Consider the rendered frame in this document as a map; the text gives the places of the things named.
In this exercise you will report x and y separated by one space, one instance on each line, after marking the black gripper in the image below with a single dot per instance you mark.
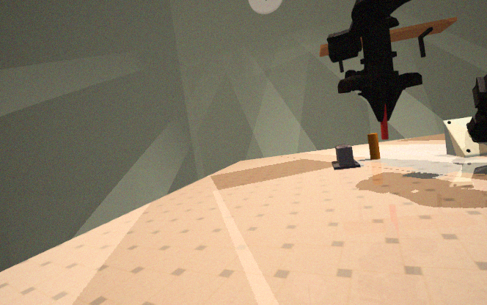
381 85

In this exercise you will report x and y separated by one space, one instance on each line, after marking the dark red peg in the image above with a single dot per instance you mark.
384 127

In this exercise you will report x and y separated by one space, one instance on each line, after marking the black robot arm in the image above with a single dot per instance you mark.
371 20

